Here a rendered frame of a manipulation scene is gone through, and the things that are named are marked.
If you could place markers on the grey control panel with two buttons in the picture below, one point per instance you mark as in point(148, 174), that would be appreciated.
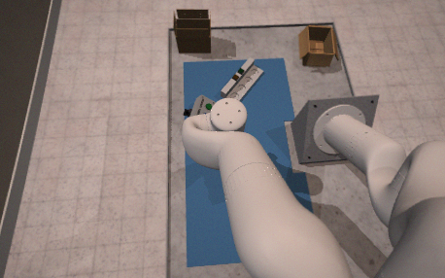
point(202, 105)

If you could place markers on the blue flat mat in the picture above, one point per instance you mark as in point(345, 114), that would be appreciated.
point(268, 104)

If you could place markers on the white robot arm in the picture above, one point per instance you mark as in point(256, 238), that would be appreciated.
point(276, 237)

